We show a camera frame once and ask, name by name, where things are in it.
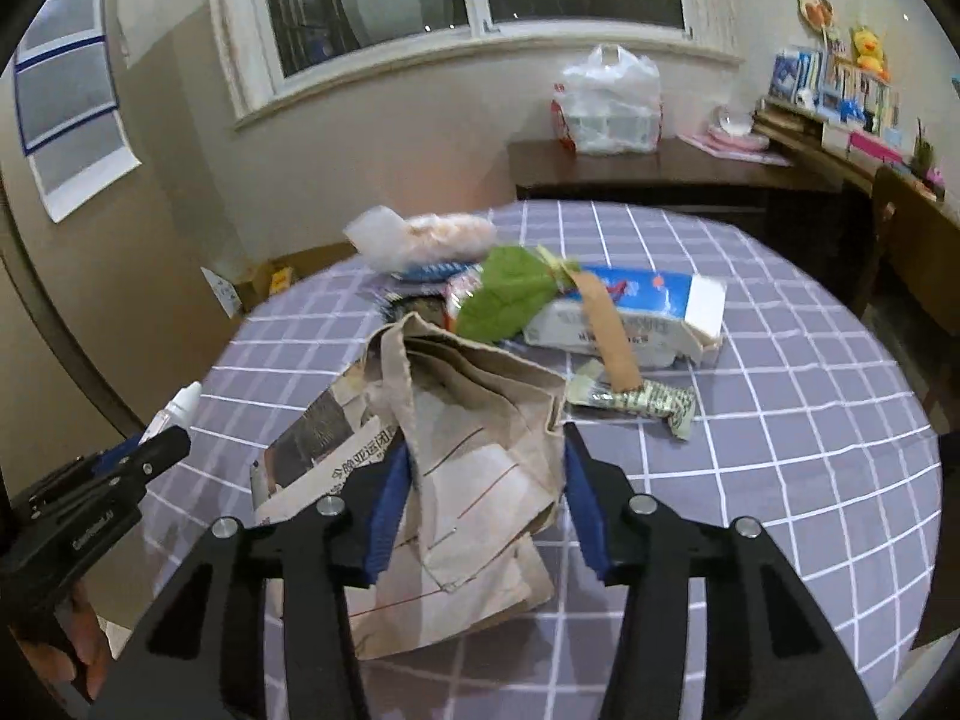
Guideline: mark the cardboard box with labels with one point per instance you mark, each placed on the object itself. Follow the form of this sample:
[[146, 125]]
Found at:
[[300, 262]]

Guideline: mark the white framed window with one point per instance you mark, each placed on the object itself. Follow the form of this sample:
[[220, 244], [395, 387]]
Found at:
[[375, 0]]

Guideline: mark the small potted plant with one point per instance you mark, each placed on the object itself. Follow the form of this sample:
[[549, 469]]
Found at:
[[924, 157]]

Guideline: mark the green leaf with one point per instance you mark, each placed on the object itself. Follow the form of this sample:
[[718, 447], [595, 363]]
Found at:
[[502, 292]]

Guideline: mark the person's left hand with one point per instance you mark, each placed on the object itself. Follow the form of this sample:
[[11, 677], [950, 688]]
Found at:
[[79, 645]]

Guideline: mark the white plastic bottle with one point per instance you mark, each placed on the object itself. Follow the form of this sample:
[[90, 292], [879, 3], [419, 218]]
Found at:
[[180, 405]]

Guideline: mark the dark wooden desk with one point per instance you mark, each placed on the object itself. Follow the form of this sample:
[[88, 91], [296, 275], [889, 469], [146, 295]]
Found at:
[[675, 165]]

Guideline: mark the blue wrapper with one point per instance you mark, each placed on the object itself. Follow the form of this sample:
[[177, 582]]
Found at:
[[431, 271]]

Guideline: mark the green snack wrapper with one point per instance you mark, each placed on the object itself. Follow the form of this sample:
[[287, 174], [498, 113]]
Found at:
[[660, 399]]

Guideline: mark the glass bowl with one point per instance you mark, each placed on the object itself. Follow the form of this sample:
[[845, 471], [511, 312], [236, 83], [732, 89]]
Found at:
[[731, 122]]

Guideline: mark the purple checked tablecloth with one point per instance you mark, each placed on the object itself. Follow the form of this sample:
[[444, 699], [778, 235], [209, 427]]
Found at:
[[787, 465]]

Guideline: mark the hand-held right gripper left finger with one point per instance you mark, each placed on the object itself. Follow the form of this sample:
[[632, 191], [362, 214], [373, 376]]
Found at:
[[386, 510]]

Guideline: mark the wooden chair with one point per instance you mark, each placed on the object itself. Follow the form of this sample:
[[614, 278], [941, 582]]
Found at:
[[885, 240]]

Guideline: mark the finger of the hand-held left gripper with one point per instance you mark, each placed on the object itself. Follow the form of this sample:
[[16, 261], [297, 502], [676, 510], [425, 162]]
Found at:
[[161, 451], [126, 454]]

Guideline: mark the pink papers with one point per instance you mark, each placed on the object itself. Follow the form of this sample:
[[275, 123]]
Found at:
[[739, 150]]

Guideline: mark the crumpled newspaper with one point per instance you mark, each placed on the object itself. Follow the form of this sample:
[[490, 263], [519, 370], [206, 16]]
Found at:
[[322, 427]]

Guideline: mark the plastic bag of orange peel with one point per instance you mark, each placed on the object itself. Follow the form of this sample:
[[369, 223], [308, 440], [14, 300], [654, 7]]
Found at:
[[442, 236]]

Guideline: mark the wall calendar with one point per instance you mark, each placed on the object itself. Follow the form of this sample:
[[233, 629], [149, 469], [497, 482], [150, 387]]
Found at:
[[75, 127]]

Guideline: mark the wall ornament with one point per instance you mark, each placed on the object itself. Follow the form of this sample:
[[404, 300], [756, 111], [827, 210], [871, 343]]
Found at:
[[816, 9]]

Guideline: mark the yellow duck toy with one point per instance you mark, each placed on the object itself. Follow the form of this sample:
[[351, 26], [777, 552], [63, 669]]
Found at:
[[870, 52]]

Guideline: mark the brown paper strip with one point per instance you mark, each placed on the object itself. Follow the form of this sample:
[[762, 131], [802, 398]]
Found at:
[[611, 345]]

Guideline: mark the white plastic shopping bag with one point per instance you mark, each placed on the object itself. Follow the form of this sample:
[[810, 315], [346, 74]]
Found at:
[[611, 97]]

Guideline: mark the white and blue carton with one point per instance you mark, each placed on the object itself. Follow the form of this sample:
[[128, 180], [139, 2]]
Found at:
[[660, 315]]

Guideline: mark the brown paper bag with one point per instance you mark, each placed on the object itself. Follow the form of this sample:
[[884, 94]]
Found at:
[[465, 420]]

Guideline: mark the pink flat box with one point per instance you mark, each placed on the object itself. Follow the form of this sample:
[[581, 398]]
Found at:
[[876, 146]]

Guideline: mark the row of books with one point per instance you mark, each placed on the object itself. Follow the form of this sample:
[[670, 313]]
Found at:
[[862, 90]]

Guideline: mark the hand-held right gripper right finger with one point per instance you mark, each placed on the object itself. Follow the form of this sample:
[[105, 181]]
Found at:
[[586, 514]]

